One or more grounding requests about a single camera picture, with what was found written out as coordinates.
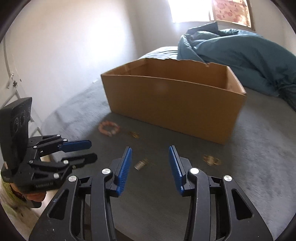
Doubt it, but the gold butterfly pendant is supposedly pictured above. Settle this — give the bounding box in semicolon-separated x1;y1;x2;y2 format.
203;155;222;166

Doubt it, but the left hand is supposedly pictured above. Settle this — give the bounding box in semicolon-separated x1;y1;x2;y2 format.
10;183;47;202

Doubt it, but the brown cardboard box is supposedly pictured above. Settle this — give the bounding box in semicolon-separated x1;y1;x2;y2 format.
101;58;246;144

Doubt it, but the white wardrobe door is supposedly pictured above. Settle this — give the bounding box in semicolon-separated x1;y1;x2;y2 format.
1;37;42;137

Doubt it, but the grey fleece bed blanket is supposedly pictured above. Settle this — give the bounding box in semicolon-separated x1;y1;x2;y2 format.
43;81;295;240

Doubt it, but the teal blue duvet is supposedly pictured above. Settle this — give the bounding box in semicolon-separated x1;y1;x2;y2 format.
177;22;295;108

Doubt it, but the floral window curtain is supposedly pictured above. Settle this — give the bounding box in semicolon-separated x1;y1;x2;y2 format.
212;0;255;31

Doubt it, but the gold chain earring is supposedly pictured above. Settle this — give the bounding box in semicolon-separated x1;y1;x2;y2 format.
129;132;139;138

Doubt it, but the pink bead bracelet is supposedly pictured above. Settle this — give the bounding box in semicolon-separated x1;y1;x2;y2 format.
98;121;122;137

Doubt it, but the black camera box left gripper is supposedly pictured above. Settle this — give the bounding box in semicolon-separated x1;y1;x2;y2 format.
1;97;32;170

